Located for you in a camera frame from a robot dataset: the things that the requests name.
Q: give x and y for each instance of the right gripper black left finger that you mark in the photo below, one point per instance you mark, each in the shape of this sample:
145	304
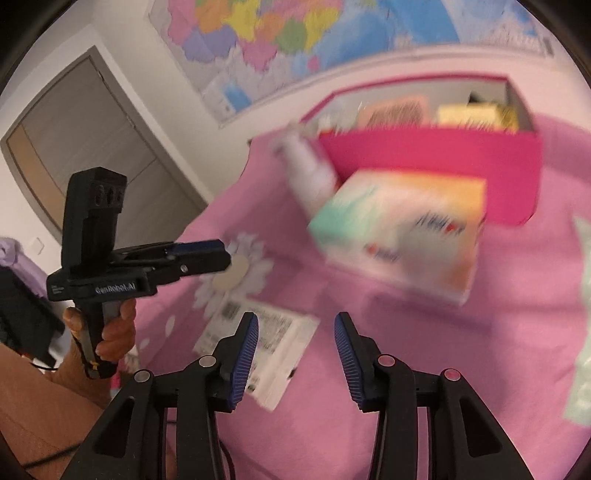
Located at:
129	439

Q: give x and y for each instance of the orange white tissue box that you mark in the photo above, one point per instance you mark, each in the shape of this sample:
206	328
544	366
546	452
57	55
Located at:
417	230

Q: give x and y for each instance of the orange sleeve left forearm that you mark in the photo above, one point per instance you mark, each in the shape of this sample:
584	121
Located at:
45	413

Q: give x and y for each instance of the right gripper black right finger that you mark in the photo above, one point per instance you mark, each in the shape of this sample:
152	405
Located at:
465	439

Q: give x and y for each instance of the white barcode packet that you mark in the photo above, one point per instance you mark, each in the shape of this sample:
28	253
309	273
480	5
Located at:
284	336

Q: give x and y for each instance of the white plastic bottle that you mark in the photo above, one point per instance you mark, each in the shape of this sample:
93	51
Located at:
310	174

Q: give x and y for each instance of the pink wipe packet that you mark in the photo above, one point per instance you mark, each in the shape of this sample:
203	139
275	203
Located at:
403	111

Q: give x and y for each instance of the grey wooden door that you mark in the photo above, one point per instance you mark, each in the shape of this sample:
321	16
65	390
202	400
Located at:
83	119

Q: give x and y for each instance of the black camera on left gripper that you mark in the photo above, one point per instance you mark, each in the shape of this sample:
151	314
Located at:
94	199

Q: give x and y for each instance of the pink cardboard box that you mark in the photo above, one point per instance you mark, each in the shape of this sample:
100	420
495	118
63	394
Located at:
510	163

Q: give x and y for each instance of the left hand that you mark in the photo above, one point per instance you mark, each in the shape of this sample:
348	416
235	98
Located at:
118	336

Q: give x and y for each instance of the colourful wall map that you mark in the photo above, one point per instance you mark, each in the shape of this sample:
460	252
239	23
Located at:
236	54

